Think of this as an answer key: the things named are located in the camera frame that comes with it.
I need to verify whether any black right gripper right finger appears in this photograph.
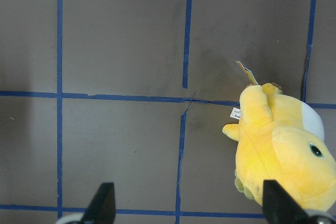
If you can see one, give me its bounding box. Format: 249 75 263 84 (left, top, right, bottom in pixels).
262 180 309 224

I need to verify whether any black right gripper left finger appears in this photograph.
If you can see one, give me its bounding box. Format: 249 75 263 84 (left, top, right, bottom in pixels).
81 182 116 223

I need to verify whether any yellow plush dinosaur toy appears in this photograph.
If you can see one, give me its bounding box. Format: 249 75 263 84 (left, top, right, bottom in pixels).
222 69 335 211

